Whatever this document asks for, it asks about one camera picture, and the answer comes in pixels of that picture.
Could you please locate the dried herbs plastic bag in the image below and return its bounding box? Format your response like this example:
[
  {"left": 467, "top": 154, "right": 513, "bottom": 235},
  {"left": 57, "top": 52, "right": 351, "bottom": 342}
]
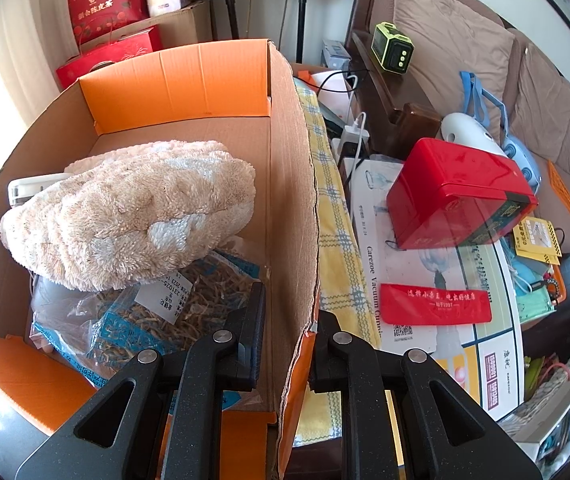
[{"left": 30, "top": 250, "right": 261, "bottom": 388}]

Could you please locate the beige plush pillow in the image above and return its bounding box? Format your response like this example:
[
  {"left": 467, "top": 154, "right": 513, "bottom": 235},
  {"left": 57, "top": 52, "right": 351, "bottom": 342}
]
[{"left": 0, "top": 140, "right": 256, "bottom": 292}]

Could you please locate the orange cardboard box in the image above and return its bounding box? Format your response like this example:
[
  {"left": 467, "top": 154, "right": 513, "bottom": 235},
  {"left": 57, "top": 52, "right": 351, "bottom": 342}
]
[{"left": 0, "top": 39, "right": 319, "bottom": 479}]

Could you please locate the yellow plaid tablecloth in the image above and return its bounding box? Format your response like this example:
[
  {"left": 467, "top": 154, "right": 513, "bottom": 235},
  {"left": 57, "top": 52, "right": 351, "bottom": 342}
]
[{"left": 294, "top": 80, "right": 381, "bottom": 448}]

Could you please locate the flat red pouch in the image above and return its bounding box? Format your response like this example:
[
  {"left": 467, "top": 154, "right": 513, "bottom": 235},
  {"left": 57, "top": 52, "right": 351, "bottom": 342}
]
[{"left": 379, "top": 284, "right": 492, "bottom": 326}]

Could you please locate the large white printed box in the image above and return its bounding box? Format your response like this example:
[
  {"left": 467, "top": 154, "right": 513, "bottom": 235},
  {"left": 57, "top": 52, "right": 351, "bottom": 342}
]
[{"left": 349, "top": 159, "right": 524, "bottom": 420}]

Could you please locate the tall red gift bag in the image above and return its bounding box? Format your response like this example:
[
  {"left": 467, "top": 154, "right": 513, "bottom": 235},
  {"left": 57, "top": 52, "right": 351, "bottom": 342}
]
[{"left": 68, "top": 0, "right": 149, "bottom": 46}]

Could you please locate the red tea tin box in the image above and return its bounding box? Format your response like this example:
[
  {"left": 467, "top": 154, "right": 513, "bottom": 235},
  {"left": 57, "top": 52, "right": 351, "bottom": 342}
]
[{"left": 386, "top": 138, "right": 538, "bottom": 250}]

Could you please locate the red chocolate gift box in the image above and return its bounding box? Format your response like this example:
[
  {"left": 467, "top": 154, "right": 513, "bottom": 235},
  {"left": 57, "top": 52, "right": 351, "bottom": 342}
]
[{"left": 56, "top": 26, "right": 163, "bottom": 90}]

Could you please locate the yellow booklet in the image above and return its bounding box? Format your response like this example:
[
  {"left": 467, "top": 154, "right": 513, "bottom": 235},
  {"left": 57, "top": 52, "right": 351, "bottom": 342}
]
[{"left": 513, "top": 217, "right": 562, "bottom": 266}]

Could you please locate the brown cardboard box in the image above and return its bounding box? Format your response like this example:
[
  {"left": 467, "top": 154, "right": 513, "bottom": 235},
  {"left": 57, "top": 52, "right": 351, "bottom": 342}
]
[{"left": 81, "top": 0, "right": 213, "bottom": 52}]

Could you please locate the white massager device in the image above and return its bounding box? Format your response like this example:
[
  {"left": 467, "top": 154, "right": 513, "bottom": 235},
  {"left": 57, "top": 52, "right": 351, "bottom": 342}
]
[{"left": 440, "top": 113, "right": 506, "bottom": 157}]

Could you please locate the green black cube device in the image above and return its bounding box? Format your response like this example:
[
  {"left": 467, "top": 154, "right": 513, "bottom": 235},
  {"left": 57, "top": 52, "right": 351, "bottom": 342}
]
[{"left": 371, "top": 22, "right": 414, "bottom": 75}]

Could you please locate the brown sofa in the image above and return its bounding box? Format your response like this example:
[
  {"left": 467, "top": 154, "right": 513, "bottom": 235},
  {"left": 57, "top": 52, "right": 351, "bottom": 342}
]
[{"left": 348, "top": 0, "right": 570, "bottom": 254}]

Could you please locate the blue strap bag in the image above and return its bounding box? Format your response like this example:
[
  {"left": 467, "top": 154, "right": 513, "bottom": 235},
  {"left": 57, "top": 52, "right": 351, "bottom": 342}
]
[{"left": 460, "top": 70, "right": 542, "bottom": 194}]

